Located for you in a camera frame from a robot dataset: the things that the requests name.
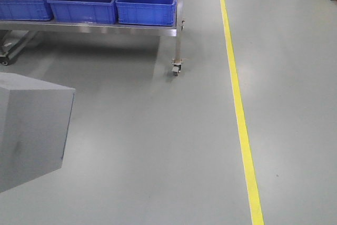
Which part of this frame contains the blue bin front right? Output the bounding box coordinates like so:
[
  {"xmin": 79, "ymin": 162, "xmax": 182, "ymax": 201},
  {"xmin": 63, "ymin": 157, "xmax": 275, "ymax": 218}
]
[{"xmin": 116, "ymin": 0, "xmax": 177, "ymax": 26}]

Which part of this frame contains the blue bin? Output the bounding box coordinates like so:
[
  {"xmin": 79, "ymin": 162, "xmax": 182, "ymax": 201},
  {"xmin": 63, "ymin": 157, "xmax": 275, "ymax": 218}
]
[
  {"xmin": 116, "ymin": 0, "xmax": 177, "ymax": 26},
  {"xmin": 47, "ymin": 0, "xmax": 118, "ymax": 24},
  {"xmin": 1, "ymin": 0, "xmax": 54, "ymax": 21}
]

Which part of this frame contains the stainless steel wheeled cart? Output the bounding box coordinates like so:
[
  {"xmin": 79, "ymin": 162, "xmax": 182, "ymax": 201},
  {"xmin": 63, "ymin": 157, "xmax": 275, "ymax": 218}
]
[{"xmin": 1, "ymin": 0, "xmax": 185, "ymax": 76}]

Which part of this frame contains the blue bin front left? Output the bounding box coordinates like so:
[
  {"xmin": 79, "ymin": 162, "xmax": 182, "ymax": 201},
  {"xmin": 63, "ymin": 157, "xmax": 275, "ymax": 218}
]
[{"xmin": 1, "ymin": 0, "xmax": 54, "ymax": 21}]

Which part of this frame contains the gray square base block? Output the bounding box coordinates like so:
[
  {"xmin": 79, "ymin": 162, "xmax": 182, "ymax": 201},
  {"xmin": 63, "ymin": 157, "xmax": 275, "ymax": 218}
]
[{"xmin": 1, "ymin": 72, "xmax": 76, "ymax": 192}]

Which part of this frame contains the blue bin front middle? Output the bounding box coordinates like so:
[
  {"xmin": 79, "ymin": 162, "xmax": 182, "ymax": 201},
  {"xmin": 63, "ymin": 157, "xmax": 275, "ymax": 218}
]
[{"xmin": 47, "ymin": 0, "xmax": 118, "ymax": 24}]

